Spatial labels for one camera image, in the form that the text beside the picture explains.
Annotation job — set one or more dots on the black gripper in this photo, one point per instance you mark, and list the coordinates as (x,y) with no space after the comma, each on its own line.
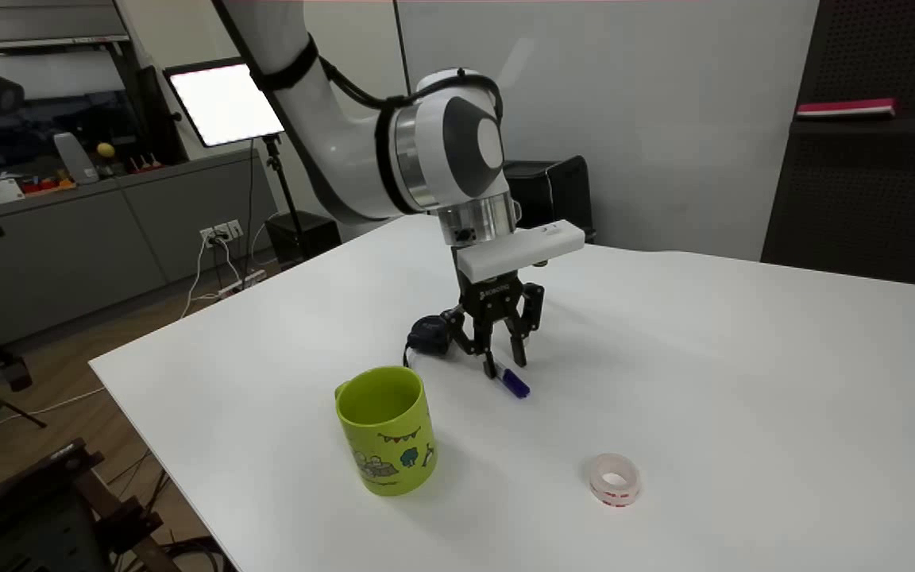
(501,293)

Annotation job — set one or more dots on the blue capped white marker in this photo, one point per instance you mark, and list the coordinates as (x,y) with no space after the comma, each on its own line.
(515,385)

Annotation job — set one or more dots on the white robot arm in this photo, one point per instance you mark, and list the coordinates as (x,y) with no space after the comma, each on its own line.
(341,147)

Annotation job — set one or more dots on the yellow green mug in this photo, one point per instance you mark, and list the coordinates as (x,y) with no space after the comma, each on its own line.
(388,447)

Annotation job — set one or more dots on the clear tape roll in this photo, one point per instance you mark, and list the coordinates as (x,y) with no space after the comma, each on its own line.
(598,480)

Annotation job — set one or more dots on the black box on floor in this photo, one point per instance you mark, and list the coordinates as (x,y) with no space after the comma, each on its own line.
(303,237)

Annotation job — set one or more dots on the black light stand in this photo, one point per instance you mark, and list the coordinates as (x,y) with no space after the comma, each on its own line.
(279,178)

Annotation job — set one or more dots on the bright LED light panel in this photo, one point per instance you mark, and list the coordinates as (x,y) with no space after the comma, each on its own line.
(221,106)

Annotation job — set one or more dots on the tall black cabinet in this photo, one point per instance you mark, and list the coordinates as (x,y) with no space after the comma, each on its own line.
(871,201)

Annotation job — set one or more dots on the pink book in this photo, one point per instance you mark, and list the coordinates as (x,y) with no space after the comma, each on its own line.
(842,106)

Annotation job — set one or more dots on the yellow ball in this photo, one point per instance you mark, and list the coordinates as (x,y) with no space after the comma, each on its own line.
(107,152)

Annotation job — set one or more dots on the grey low cabinet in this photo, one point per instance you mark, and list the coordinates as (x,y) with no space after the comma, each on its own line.
(64,256)

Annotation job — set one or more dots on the grey bottle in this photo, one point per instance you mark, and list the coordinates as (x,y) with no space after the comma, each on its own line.
(74,159)

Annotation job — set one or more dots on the white wall power outlet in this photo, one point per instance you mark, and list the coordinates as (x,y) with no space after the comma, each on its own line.
(221,229)

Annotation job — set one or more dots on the black metal frame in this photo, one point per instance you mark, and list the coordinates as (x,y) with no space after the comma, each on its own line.
(45,519)

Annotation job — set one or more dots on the grey wall cabinet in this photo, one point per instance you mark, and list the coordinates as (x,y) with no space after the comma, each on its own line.
(34,19)

